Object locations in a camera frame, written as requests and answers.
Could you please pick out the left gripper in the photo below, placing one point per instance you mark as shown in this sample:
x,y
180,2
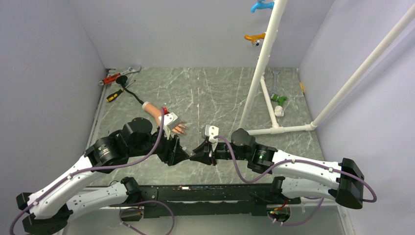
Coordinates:
x,y
167,155

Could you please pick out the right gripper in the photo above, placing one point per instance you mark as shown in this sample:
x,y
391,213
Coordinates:
x,y
203,157

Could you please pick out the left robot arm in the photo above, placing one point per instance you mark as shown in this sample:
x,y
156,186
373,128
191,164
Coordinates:
x,y
50,209

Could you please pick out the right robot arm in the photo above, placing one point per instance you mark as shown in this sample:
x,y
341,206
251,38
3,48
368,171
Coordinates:
x,y
294,176

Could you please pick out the mannequin practice hand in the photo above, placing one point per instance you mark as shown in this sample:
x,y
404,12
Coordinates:
x,y
156,113

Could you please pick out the yellow black screwdriver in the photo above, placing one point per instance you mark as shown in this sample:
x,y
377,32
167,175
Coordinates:
x,y
123,83

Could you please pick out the green faucet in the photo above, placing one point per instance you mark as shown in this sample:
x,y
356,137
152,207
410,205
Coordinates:
x,y
278,99

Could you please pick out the silver spanner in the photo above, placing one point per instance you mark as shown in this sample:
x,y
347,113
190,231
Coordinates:
x,y
275,79

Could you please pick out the orange faucet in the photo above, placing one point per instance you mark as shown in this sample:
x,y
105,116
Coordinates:
x,y
255,39

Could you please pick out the blue faucet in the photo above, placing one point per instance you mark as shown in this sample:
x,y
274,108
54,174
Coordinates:
x,y
262,4

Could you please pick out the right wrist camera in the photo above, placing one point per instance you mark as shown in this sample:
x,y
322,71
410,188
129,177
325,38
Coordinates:
x,y
210,132

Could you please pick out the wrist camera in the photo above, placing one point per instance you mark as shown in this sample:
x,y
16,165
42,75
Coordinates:
x,y
170,123
210,132

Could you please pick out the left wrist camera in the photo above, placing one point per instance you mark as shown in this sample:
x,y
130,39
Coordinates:
x,y
170,123

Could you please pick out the white pvc pipe frame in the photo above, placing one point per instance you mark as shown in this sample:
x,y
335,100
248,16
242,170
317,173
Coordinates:
x,y
354,37

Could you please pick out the red handled adjustable wrench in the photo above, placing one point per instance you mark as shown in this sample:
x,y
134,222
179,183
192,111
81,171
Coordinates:
x,y
112,77

